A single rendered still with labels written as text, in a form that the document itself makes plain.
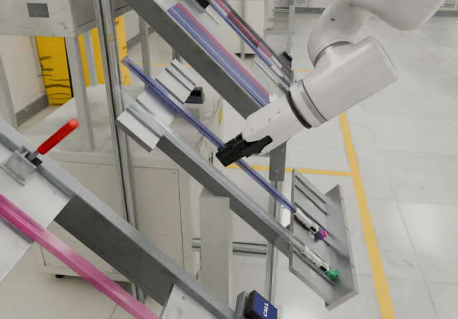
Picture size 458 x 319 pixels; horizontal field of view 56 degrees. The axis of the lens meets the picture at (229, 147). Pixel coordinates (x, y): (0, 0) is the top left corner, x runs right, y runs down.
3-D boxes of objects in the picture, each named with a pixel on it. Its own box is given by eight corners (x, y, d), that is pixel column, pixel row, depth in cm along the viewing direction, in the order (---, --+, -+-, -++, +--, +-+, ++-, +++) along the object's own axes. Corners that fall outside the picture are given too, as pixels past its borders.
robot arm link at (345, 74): (294, 66, 73) (313, 107, 68) (365, 19, 68) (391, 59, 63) (316, 89, 79) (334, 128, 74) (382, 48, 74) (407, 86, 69)
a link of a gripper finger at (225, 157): (244, 135, 78) (215, 153, 80) (241, 142, 75) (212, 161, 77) (254, 148, 79) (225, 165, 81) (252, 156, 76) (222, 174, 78)
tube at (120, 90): (331, 274, 80) (336, 271, 79) (332, 279, 78) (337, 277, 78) (114, 87, 69) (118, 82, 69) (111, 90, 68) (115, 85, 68)
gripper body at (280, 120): (293, 79, 78) (242, 112, 82) (292, 99, 69) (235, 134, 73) (315, 112, 80) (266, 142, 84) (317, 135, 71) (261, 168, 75)
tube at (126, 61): (321, 235, 87) (325, 232, 86) (321, 239, 85) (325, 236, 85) (123, 59, 76) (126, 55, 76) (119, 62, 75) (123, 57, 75)
